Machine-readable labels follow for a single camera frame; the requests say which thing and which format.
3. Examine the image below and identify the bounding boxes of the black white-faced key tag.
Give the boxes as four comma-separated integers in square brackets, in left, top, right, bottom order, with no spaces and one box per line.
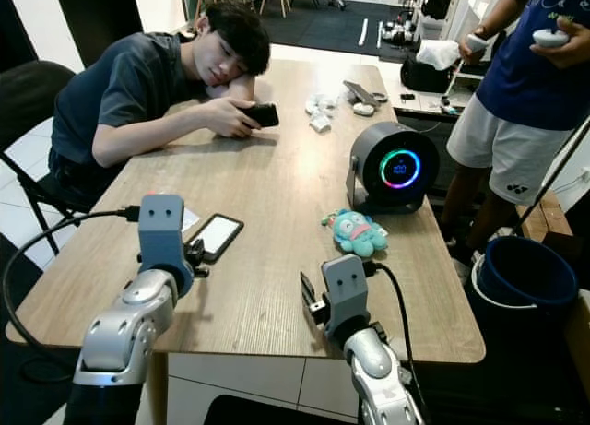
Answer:
[189,213,245,265]

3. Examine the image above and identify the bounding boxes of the white paper card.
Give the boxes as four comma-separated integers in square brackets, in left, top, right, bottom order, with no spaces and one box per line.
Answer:
[181,207,202,232]

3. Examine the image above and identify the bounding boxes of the teal plush toy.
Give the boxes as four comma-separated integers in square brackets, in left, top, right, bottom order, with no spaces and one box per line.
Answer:
[321,208,390,259]

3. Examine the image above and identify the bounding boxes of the wooden table leg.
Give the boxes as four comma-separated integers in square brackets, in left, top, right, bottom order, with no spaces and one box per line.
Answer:
[146,351,170,425]

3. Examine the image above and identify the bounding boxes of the black smartphone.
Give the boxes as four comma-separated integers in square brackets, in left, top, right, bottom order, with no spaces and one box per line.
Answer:
[240,103,280,129]

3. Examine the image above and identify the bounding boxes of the seated person grey shirt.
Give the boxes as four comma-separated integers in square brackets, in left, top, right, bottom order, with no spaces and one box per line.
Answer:
[48,3,270,214]

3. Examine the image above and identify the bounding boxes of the blue bucket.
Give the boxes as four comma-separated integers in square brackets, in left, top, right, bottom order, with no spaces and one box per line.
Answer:
[470,235,584,320]

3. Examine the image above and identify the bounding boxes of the dark floor mat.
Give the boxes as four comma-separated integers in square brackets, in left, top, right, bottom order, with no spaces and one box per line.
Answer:
[0,340,75,425]

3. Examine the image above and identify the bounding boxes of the black folding chair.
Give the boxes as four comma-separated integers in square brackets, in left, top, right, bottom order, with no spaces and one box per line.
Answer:
[0,61,93,255]

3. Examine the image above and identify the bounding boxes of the wooden crate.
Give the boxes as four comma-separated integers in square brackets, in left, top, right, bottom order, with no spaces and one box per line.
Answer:
[512,195,568,243]

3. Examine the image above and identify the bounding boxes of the black bag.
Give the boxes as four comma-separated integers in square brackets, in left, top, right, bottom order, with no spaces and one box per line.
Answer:
[403,58,457,94]

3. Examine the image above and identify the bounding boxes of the black rug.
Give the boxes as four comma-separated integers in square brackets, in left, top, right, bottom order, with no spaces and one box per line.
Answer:
[263,0,425,57]

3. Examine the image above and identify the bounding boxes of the black door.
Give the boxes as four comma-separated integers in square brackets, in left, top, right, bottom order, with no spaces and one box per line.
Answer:
[51,0,144,43]

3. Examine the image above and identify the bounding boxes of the white cloth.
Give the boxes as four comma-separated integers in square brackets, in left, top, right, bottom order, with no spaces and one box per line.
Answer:
[415,38,462,71]

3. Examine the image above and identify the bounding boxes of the small black floor equipment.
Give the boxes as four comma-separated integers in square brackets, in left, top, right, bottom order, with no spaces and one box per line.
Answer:
[381,19,418,48]

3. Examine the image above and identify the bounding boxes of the white handheld controller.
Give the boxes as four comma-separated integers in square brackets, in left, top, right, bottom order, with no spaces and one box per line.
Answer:
[463,33,488,54]
[532,29,572,48]

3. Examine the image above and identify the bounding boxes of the standing person blue shirt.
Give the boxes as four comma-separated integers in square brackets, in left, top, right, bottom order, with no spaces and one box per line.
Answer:
[438,0,590,260]

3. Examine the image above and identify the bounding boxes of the black backpack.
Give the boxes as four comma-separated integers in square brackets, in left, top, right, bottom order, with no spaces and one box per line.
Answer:
[421,0,455,20]

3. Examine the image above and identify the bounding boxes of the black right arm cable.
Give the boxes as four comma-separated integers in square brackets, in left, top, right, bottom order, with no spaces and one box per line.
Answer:
[364,262,425,417]

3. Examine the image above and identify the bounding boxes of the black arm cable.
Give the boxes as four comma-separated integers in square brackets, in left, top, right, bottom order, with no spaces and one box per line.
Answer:
[364,262,425,417]
[2,206,145,384]

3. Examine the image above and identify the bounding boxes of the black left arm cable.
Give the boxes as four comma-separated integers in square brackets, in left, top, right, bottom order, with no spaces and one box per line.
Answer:
[2,206,145,384]

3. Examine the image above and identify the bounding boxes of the round black fan ring light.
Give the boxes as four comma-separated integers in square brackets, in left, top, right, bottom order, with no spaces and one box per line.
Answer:
[346,121,442,214]

